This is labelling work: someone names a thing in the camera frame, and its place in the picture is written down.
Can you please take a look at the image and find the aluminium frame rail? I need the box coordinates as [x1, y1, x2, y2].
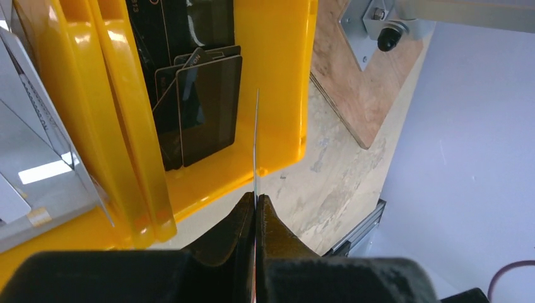
[323, 199, 387, 258]

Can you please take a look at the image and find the thin card edge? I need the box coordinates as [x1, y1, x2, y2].
[252, 89, 259, 208]

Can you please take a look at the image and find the yellow bin right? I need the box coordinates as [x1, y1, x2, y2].
[88, 0, 319, 244]

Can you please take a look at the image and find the black cards stack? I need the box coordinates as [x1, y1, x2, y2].
[126, 1, 243, 171]

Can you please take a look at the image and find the yellow bin left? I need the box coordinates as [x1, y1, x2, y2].
[1, 1, 154, 284]

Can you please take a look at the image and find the wooden board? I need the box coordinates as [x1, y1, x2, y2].
[311, 1, 423, 149]

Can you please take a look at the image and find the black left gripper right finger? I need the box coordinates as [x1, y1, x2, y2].
[256, 194, 438, 302]

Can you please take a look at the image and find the yellow bin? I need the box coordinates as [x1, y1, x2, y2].
[1, 1, 154, 284]
[88, 0, 319, 244]

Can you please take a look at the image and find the metal bracket with knob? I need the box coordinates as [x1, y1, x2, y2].
[339, 1, 435, 71]

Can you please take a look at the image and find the silver cards stack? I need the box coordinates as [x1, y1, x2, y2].
[1, 29, 107, 252]

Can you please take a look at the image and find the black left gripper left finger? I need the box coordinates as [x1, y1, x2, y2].
[1, 192, 256, 302]

